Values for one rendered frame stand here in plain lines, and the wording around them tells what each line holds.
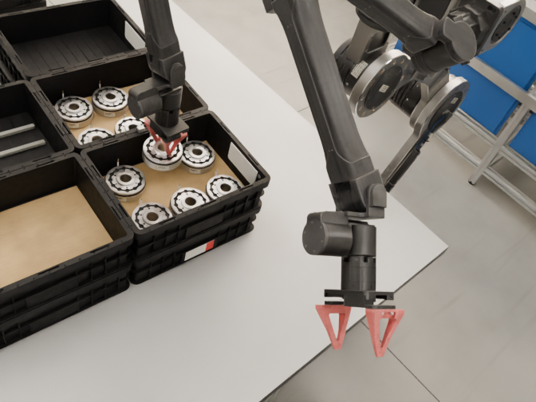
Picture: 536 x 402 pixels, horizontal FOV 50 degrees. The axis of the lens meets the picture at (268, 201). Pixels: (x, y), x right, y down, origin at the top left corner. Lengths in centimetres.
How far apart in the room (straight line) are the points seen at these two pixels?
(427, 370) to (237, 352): 119
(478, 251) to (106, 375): 204
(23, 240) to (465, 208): 228
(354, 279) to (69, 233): 77
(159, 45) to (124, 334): 68
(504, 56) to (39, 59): 204
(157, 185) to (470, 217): 194
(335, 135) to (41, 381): 87
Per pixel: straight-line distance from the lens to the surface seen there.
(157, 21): 128
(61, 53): 196
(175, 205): 149
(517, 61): 295
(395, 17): 110
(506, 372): 267
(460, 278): 282
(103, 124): 171
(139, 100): 132
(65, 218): 149
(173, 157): 150
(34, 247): 144
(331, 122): 92
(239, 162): 158
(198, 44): 230
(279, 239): 168
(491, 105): 307
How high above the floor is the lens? 200
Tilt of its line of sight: 48 degrees down
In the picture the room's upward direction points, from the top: 19 degrees clockwise
